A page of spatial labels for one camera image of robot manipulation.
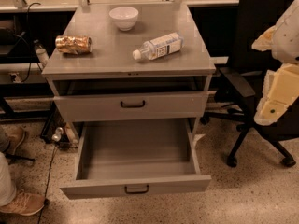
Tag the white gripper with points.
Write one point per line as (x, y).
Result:
(287, 37)

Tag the clear plastic water bottle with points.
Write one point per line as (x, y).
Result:
(159, 47)

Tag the grey metal drawer cabinet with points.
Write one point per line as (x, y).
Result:
(111, 69)

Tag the open bottom grey drawer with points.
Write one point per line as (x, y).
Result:
(135, 157)

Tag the grey middle drawer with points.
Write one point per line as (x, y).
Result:
(164, 105)

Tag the small bottle beside cabinet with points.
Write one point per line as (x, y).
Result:
(41, 53)

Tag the black office chair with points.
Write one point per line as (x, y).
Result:
(261, 75)

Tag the white ceramic bowl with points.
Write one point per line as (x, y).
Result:
(124, 18)

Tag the crumpled gold snack bag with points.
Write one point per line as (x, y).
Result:
(73, 44)

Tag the white round knobs on floor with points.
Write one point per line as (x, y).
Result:
(56, 137)

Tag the tan sneaker rear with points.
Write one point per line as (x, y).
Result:
(14, 140)

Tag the white trouser leg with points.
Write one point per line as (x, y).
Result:
(7, 186)

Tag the wall power outlet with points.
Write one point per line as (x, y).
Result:
(14, 77)

